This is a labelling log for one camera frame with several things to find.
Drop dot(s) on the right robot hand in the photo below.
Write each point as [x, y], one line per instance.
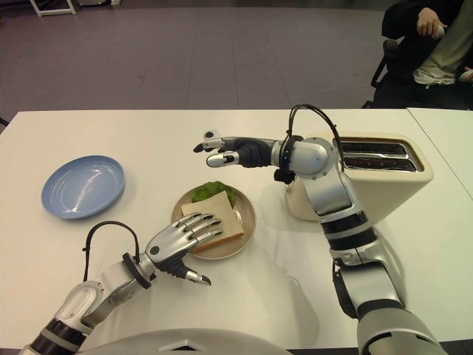
[251, 149]

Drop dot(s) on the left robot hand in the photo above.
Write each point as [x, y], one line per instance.
[168, 247]

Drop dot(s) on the bread slice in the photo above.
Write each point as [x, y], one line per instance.
[225, 214]

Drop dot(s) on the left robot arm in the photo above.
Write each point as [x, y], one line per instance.
[88, 299]

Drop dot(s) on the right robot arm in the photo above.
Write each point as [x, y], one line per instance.
[347, 236]

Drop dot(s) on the green lettuce leaf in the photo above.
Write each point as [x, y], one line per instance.
[207, 190]

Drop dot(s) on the beige plate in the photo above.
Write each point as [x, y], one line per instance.
[244, 222]

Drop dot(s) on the robot body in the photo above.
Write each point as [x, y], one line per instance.
[184, 342]

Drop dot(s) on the blue plate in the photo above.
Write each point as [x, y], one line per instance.
[83, 186]

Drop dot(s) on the cream toaster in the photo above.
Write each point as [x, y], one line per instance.
[391, 185]

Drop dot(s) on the black office chair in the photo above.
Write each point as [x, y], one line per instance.
[386, 55]

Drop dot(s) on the person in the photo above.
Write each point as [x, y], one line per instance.
[432, 51]

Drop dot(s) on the white table frame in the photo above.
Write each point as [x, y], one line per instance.
[55, 6]

